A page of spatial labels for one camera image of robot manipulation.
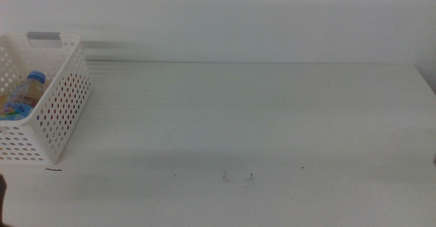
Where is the clear water bottle blue cap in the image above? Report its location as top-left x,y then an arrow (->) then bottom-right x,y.
0,70 -> 47,121

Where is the white perforated plastic basket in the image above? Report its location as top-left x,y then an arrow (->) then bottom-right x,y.
0,32 -> 93,166

